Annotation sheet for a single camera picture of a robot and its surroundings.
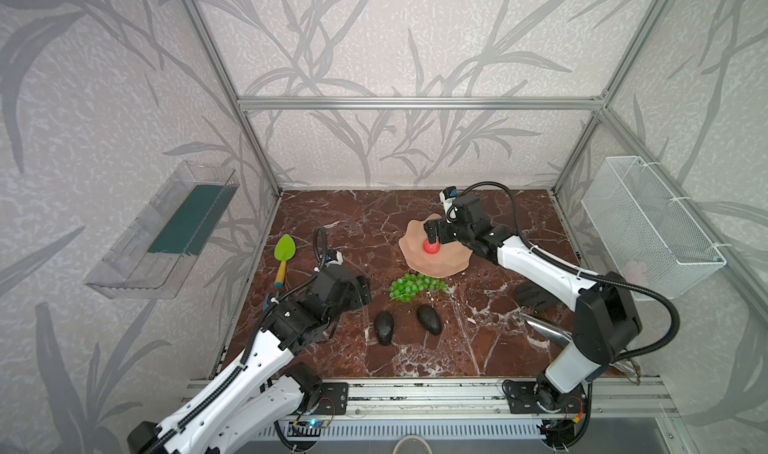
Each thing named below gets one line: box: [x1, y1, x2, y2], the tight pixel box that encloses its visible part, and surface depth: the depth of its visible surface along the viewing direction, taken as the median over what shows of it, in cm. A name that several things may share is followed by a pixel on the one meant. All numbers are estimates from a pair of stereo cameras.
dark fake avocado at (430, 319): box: [417, 304, 443, 336], surface depth 85 cm
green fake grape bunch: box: [389, 273, 449, 303], surface depth 91 cm
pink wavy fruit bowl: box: [398, 214, 473, 278], surface depth 101 cm
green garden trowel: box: [274, 234, 296, 289], surface depth 104 cm
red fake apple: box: [423, 238, 441, 255], surface depth 101 cm
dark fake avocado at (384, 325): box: [374, 311, 394, 346], surface depth 83 cm
